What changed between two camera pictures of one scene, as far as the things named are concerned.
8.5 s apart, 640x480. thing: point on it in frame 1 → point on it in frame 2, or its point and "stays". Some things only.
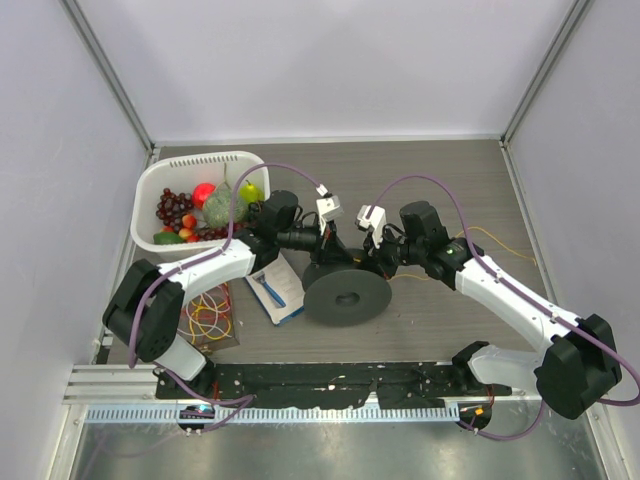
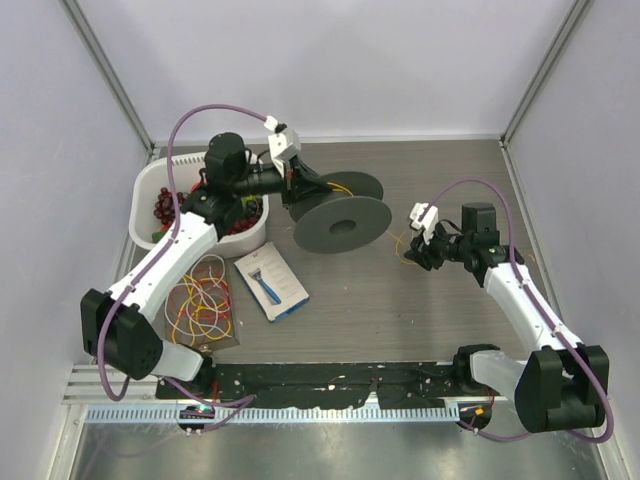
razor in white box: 277,288 stays
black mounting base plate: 270,384 stays
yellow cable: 509,249 → 340,186
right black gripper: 374,259 → 425,255
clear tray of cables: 208,318 stays
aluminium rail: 114,384 stays
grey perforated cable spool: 344,298 → 349,217
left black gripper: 332,251 → 299,183
